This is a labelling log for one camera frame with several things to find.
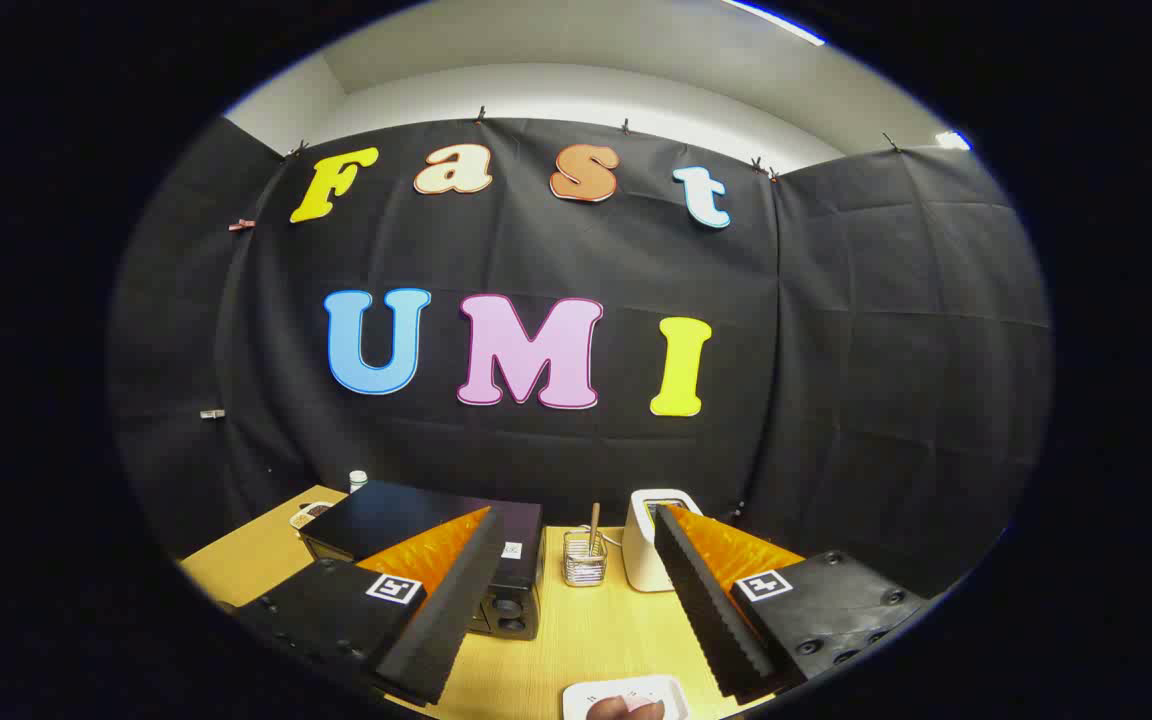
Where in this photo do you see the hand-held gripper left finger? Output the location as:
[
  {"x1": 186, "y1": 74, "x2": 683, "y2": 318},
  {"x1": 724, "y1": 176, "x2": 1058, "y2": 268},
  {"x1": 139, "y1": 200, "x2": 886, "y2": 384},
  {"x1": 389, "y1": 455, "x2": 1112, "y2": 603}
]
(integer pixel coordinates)
[{"x1": 234, "y1": 505, "x2": 507, "y2": 707}]

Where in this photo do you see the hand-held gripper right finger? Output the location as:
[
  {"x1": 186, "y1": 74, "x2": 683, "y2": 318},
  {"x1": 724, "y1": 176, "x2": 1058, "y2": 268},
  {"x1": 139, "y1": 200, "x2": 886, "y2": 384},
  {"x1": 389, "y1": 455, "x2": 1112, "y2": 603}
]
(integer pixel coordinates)
[{"x1": 653, "y1": 503, "x2": 932, "y2": 701}]

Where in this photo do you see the black toaster oven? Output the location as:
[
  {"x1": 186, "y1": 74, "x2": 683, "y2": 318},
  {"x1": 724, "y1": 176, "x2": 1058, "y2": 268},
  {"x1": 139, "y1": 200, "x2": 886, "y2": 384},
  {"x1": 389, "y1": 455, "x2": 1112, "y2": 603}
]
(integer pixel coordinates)
[{"x1": 298, "y1": 480, "x2": 545, "y2": 641}]

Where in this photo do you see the white square plate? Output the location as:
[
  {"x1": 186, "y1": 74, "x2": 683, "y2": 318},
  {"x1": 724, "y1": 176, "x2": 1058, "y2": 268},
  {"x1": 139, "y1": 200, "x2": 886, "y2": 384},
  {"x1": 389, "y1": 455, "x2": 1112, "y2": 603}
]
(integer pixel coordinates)
[{"x1": 563, "y1": 675, "x2": 689, "y2": 720}]

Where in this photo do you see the white bread toaster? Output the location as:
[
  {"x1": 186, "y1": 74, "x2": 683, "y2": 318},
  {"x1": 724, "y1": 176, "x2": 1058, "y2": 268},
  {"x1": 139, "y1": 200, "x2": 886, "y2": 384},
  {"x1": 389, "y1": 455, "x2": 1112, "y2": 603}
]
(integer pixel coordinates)
[{"x1": 622, "y1": 489, "x2": 704, "y2": 593}]

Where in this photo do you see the wire mesh holder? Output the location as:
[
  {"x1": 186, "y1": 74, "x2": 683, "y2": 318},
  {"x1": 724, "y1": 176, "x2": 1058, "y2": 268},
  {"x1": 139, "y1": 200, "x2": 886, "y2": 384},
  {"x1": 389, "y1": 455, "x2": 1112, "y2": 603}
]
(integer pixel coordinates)
[{"x1": 563, "y1": 530, "x2": 608, "y2": 588}]

